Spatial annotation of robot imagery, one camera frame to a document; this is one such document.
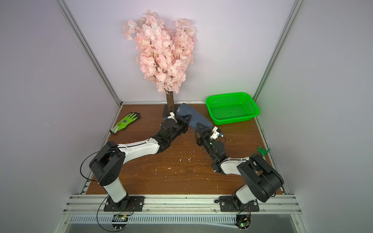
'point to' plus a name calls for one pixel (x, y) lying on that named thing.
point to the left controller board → (119, 222)
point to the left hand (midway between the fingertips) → (195, 114)
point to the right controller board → (243, 222)
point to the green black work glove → (123, 124)
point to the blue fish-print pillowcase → (184, 109)
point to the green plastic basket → (231, 108)
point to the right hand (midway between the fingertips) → (196, 125)
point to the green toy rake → (263, 151)
